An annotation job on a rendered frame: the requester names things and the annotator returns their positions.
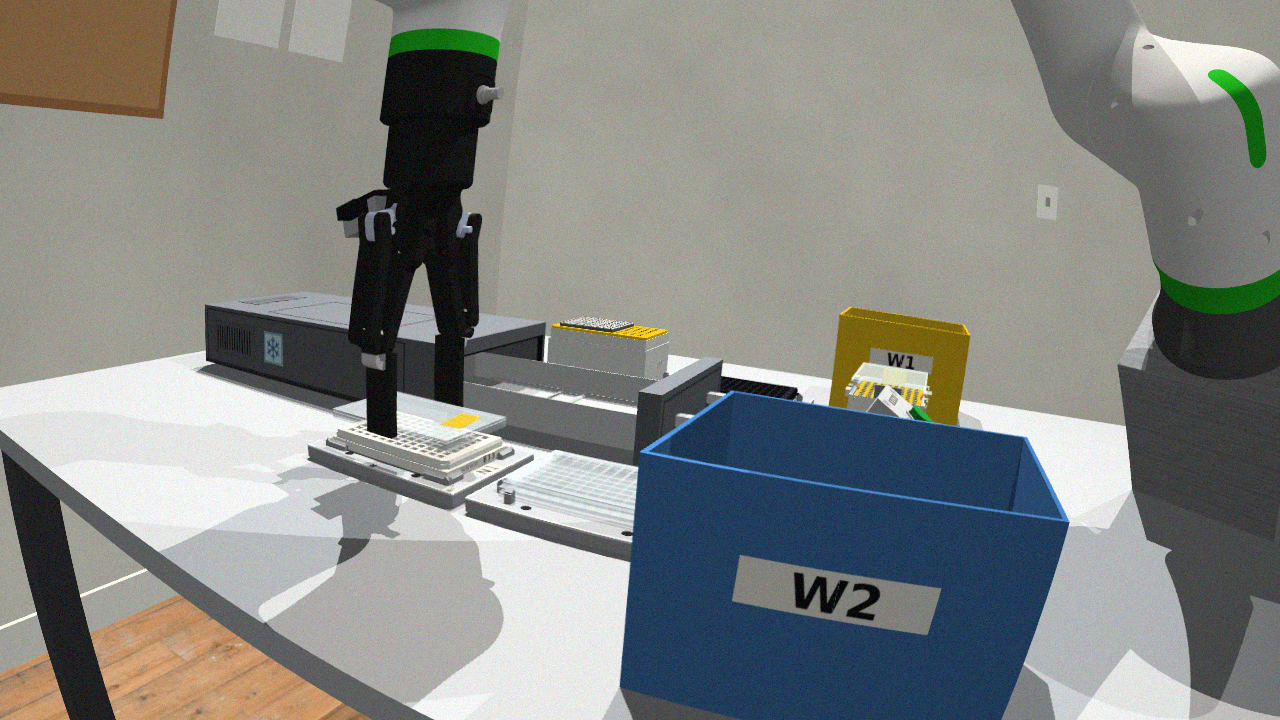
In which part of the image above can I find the blue bin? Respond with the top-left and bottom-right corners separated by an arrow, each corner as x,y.
620,391 -> 1070,720

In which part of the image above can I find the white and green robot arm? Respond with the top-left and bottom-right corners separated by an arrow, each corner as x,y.
375,0 -> 1280,380

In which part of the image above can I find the yellow waste bin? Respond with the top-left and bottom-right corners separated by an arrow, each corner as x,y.
829,307 -> 970,427

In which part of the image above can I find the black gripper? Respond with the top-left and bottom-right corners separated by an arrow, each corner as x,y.
348,122 -> 483,439

